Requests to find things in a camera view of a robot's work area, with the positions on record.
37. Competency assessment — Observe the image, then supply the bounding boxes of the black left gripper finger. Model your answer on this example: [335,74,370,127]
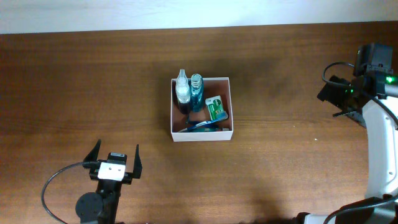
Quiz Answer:
[83,139,101,169]
[132,144,142,179]

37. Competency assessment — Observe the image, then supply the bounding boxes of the teal toothpaste tube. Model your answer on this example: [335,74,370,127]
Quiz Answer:
[189,127,229,133]

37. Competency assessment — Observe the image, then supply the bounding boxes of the clear pump spray bottle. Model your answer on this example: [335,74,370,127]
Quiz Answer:
[175,69,190,114]

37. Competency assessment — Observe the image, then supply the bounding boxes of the blue Listerine mouthwash bottle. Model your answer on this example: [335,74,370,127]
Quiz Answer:
[191,73,204,112]

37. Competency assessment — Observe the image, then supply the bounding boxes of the blue white toothbrush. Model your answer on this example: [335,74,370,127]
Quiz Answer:
[178,111,228,133]

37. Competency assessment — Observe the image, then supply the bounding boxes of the green white Dettol soap box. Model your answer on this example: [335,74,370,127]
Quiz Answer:
[205,95,225,120]

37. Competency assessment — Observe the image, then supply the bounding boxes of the blue disposable razor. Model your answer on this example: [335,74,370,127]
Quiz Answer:
[186,114,199,126]

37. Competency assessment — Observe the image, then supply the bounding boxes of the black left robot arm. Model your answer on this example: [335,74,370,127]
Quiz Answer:
[75,140,142,224]

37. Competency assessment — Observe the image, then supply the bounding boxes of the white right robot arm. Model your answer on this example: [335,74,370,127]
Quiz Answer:
[294,43,397,224]

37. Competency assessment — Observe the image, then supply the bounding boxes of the white cardboard box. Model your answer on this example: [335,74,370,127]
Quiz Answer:
[169,77,234,142]

